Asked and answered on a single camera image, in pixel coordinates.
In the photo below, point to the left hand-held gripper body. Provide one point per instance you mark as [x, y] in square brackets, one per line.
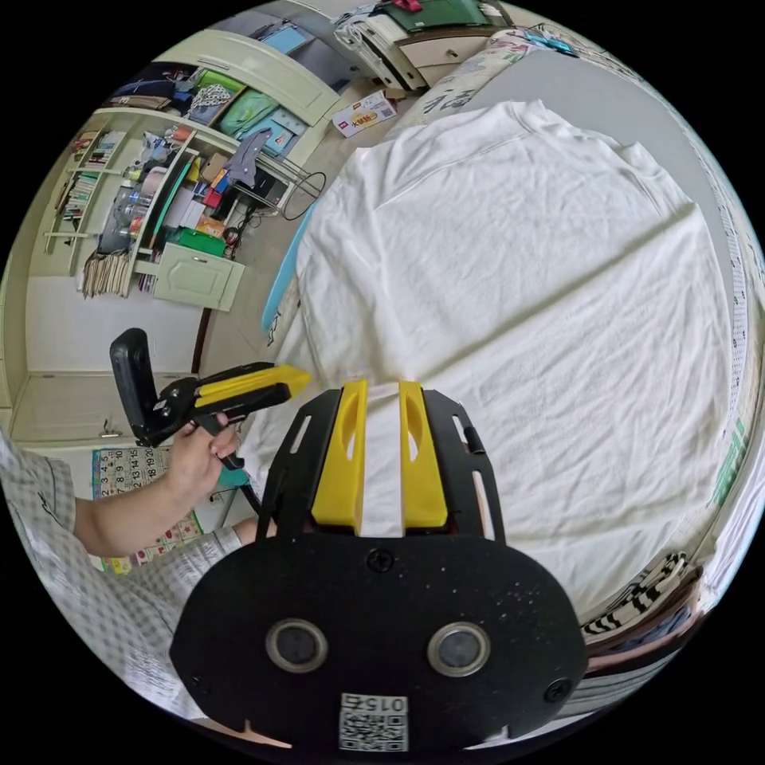
[179, 406]

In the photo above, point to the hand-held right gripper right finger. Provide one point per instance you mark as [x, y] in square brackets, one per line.
[425, 478]

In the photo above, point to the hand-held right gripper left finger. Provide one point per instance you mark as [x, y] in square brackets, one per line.
[340, 472]

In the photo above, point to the white long sleeve shirt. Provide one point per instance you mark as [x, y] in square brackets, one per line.
[538, 358]

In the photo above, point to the person's left forearm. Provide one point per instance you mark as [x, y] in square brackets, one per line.
[131, 517]

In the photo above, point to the person's right forearm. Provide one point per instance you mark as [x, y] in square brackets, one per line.
[257, 529]

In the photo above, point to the person's left hand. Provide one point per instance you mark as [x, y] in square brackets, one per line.
[194, 460]

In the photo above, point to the person's right hand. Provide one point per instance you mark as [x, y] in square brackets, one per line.
[239, 732]

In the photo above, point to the cream cupboard with shelves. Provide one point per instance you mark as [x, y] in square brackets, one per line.
[179, 197]

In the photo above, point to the person's body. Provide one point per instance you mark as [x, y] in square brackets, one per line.
[89, 597]

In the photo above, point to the pile of clothes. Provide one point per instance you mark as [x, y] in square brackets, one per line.
[645, 603]

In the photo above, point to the white and yellow carton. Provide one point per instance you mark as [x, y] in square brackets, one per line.
[366, 113]

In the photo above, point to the cream bedside cabinet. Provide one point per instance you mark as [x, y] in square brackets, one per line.
[418, 42]

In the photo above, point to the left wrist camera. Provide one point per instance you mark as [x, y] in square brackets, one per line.
[132, 382]

